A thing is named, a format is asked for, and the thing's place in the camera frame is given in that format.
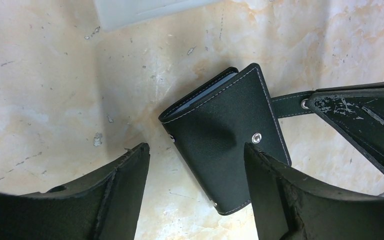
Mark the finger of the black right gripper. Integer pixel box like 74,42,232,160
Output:
306,87,384,174

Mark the black leather card holder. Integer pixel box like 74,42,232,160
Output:
158,62,315,217

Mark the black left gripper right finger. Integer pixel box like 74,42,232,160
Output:
244,143,384,240

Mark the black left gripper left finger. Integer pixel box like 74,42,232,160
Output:
0,143,150,240

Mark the white plastic card tray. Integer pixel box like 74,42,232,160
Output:
94,0,217,31

